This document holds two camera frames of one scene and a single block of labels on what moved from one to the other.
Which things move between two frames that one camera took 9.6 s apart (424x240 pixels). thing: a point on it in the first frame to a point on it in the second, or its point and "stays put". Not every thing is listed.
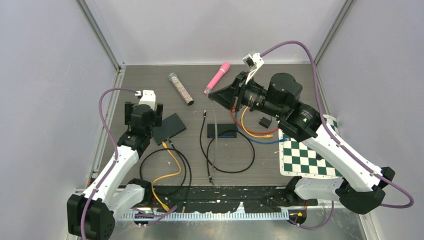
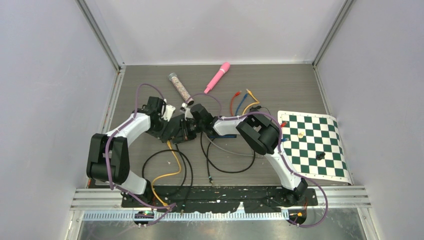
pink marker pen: [225, 67] stays put
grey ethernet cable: [216, 130] to [231, 152]
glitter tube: [188, 99] stays put
